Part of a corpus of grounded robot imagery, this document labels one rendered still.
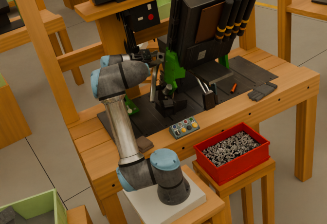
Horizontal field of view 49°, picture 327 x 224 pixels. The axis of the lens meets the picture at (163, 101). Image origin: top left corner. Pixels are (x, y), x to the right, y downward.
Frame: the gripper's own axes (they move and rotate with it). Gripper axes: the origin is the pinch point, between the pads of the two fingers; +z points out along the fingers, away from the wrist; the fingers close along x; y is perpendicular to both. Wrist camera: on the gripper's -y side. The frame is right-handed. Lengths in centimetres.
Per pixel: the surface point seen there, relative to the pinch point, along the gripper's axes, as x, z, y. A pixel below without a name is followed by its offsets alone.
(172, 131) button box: -43.4, -5.9, 1.3
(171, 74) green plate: -11.6, 2.6, 2.7
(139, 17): 24.6, -7.7, 4.9
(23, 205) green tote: -62, -84, -11
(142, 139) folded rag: -42.9, -20.9, -6.1
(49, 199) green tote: -62, -73, -9
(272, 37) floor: 83, 249, -165
